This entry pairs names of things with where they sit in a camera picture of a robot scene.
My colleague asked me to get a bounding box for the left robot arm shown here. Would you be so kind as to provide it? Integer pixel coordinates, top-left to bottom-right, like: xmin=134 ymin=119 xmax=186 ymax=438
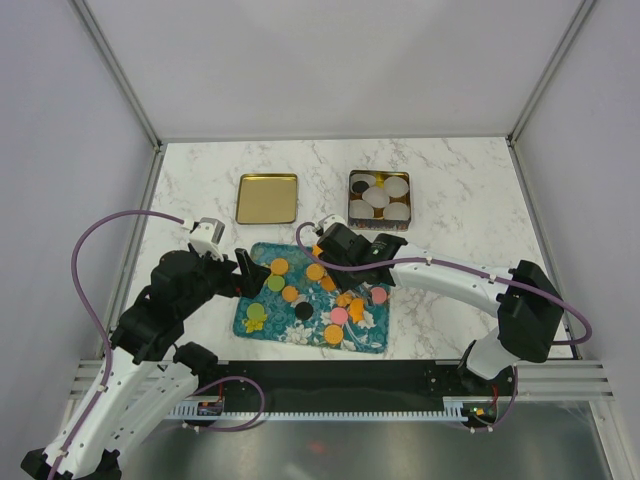
xmin=21 ymin=249 xmax=270 ymax=479

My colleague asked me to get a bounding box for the white cable duct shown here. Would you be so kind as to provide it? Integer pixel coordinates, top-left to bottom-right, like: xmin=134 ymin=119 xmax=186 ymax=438
xmin=165 ymin=400 xmax=468 ymax=422

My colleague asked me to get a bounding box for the teal floral tray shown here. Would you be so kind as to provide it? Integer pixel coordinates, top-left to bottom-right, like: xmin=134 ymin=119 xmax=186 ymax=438
xmin=233 ymin=242 xmax=391 ymax=354

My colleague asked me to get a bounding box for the green round cookie lower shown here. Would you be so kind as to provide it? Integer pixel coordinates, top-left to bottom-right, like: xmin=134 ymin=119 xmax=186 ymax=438
xmin=247 ymin=303 xmax=266 ymax=321

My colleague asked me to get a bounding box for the white paper cup bottom right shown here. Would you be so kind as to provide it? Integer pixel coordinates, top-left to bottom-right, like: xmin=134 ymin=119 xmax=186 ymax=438
xmin=383 ymin=202 xmax=411 ymax=222

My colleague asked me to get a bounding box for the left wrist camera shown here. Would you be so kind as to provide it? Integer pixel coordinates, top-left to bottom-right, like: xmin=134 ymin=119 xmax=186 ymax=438
xmin=189 ymin=217 xmax=225 ymax=260

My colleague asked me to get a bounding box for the pink round cookie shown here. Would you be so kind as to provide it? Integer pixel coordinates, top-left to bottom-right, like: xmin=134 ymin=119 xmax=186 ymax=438
xmin=370 ymin=287 xmax=388 ymax=305
xmin=330 ymin=307 xmax=349 ymax=325

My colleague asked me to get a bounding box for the black mounting base plate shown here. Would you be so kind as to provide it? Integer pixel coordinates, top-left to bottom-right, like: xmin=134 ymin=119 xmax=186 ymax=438
xmin=200 ymin=360 xmax=514 ymax=412

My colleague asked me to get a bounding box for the gold tin lid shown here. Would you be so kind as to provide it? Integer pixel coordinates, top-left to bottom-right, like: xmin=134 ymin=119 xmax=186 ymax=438
xmin=235 ymin=173 xmax=298 ymax=225

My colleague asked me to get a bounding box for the green round cookie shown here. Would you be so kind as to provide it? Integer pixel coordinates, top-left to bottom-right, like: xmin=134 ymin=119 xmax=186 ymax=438
xmin=247 ymin=303 xmax=266 ymax=321
xmin=267 ymin=275 xmax=286 ymax=292

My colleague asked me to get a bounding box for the orange round cookie bottom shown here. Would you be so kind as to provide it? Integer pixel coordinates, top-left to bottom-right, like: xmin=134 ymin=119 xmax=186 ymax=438
xmin=323 ymin=324 xmax=344 ymax=345

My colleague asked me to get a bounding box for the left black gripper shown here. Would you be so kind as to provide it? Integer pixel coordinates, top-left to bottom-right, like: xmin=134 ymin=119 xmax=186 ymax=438
xmin=179 ymin=244 xmax=271 ymax=317

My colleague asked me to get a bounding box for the pink round cookie right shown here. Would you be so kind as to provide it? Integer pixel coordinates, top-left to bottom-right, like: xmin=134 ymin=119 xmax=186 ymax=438
xmin=370 ymin=287 xmax=388 ymax=305

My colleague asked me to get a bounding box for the orange round cookie mid right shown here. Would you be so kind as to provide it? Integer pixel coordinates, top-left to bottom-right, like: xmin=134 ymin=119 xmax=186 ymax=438
xmin=335 ymin=292 xmax=353 ymax=308

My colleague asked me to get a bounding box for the white paper cup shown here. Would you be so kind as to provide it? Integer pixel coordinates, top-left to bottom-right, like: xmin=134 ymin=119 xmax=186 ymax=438
xmin=383 ymin=202 xmax=411 ymax=222
xmin=361 ymin=186 xmax=390 ymax=209
xmin=349 ymin=199 xmax=375 ymax=219
xmin=349 ymin=173 xmax=377 ymax=197
xmin=383 ymin=176 xmax=409 ymax=198

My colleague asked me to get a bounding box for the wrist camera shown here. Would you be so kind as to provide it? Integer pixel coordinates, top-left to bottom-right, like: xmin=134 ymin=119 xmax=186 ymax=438
xmin=318 ymin=214 xmax=347 ymax=231
xmin=189 ymin=217 xmax=225 ymax=260

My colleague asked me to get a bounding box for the aluminium frame rail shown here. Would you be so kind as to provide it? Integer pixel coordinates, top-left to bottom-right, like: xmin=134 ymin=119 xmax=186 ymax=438
xmin=68 ymin=359 xmax=614 ymax=401

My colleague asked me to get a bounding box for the white paper cup top right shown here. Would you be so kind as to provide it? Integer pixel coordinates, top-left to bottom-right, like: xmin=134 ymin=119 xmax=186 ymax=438
xmin=383 ymin=176 xmax=409 ymax=198

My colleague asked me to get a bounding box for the orange round cookie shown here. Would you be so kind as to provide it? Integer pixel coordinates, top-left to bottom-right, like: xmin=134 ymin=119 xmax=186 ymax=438
xmin=305 ymin=263 xmax=326 ymax=282
xmin=270 ymin=258 xmax=289 ymax=276
xmin=281 ymin=285 xmax=299 ymax=303
xmin=323 ymin=324 xmax=344 ymax=345

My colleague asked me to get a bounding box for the square cookie tin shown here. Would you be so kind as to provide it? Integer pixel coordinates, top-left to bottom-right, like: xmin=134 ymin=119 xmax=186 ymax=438
xmin=347 ymin=170 xmax=412 ymax=232

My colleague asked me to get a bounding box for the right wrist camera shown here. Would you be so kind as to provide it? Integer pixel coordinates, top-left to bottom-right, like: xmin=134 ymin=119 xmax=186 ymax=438
xmin=318 ymin=214 xmax=347 ymax=231

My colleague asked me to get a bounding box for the white paper cup top left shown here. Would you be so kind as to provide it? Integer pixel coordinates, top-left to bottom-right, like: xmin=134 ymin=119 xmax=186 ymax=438
xmin=349 ymin=173 xmax=377 ymax=197

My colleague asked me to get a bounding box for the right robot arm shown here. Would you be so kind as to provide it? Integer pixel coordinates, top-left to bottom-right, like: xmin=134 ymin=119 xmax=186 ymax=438
xmin=314 ymin=220 xmax=564 ymax=395

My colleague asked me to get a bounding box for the orange flower cookie lower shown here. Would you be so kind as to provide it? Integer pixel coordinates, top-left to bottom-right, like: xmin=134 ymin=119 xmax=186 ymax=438
xmin=348 ymin=298 xmax=365 ymax=324

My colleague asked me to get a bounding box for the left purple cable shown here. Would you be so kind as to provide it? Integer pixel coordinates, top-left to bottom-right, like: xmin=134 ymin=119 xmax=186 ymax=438
xmin=47 ymin=209 xmax=191 ymax=480

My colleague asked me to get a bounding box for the white paper cup bottom left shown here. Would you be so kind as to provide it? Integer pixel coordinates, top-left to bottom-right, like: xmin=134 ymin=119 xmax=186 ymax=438
xmin=349 ymin=199 xmax=375 ymax=219

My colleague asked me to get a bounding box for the pink round cookie lower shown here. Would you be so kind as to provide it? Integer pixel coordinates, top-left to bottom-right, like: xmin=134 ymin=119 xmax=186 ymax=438
xmin=330 ymin=307 xmax=349 ymax=325

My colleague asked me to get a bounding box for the green round cookie upper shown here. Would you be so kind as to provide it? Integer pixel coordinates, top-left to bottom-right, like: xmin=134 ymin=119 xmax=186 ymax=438
xmin=267 ymin=275 xmax=286 ymax=292

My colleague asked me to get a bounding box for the black round cookie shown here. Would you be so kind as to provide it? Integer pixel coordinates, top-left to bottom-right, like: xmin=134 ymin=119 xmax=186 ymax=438
xmin=294 ymin=302 xmax=314 ymax=321
xmin=351 ymin=181 xmax=369 ymax=195

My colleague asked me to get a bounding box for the white paper cup centre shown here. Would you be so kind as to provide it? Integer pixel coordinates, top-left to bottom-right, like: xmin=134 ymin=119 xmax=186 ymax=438
xmin=361 ymin=186 xmax=390 ymax=209

